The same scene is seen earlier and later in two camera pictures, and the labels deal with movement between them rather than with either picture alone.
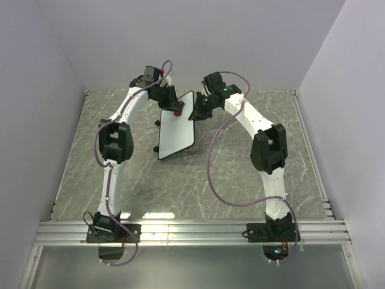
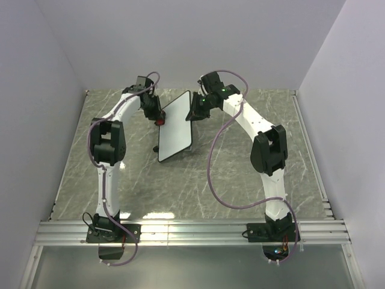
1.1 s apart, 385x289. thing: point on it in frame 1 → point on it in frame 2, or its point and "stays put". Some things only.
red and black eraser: (178, 111) → (160, 121)
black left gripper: (173, 97) → (155, 115)
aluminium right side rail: (328, 212) stays put
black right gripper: (195, 114) stays put
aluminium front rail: (190, 233) stays put
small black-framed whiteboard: (176, 133) stays put
